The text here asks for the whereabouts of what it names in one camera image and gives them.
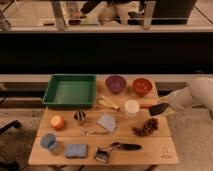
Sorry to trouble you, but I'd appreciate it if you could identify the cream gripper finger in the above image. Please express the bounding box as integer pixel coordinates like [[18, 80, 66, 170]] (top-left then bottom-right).
[[158, 96, 175, 116]]

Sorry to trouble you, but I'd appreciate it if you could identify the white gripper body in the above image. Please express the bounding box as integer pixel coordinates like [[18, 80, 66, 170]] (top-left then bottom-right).
[[166, 89, 194, 111]]

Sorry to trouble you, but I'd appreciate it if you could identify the black eraser block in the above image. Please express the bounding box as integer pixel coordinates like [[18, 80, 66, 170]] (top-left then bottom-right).
[[148, 103, 169, 116]]

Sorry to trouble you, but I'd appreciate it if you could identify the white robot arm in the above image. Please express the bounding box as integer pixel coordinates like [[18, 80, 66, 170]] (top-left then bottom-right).
[[158, 77, 213, 116]]

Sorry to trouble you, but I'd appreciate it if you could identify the red bowl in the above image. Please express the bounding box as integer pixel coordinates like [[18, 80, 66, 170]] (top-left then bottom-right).
[[132, 78, 153, 96]]

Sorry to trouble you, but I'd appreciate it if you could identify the purple bowl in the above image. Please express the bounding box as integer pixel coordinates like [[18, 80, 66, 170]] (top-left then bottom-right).
[[105, 75, 127, 94]]

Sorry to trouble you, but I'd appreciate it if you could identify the red grape bunch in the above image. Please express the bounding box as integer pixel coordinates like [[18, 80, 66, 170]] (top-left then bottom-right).
[[132, 118, 159, 137]]

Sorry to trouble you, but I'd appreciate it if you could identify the orange carrot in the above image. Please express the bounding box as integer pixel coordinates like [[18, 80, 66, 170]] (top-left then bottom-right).
[[140, 104, 151, 109]]

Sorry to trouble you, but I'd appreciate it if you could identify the white lidded jar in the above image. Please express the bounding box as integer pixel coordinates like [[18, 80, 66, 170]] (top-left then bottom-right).
[[124, 99, 140, 117]]

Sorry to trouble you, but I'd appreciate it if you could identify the blue folded cloth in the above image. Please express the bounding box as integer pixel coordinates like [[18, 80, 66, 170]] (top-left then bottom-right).
[[97, 113, 117, 133]]

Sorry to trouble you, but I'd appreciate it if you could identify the blue sponge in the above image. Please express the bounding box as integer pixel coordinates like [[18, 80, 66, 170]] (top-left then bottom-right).
[[65, 144, 87, 158]]

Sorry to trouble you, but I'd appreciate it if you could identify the green plastic tray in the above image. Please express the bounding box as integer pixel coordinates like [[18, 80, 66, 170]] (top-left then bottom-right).
[[43, 74, 96, 108]]

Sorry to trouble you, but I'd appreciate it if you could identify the orange fruit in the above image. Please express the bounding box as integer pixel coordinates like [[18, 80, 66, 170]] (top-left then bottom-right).
[[50, 115, 65, 130]]

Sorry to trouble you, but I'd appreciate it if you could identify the person in background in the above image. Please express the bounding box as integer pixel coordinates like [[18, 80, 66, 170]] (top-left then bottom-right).
[[72, 0, 145, 25]]

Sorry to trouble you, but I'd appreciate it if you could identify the blue lidded cup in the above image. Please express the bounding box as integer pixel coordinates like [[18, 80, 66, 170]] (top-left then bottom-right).
[[40, 133, 58, 152]]

